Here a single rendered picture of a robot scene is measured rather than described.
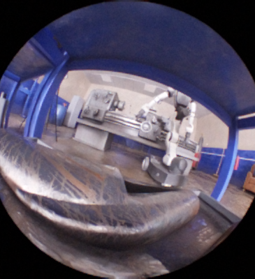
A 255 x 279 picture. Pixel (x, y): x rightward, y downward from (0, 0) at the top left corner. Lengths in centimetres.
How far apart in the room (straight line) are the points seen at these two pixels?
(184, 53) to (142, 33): 14
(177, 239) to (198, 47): 42
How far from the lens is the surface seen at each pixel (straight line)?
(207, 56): 36
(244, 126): 64
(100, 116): 178
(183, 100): 142
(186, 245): 16
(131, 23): 33
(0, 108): 73
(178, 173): 97
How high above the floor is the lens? 36
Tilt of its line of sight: level
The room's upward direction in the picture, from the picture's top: 18 degrees clockwise
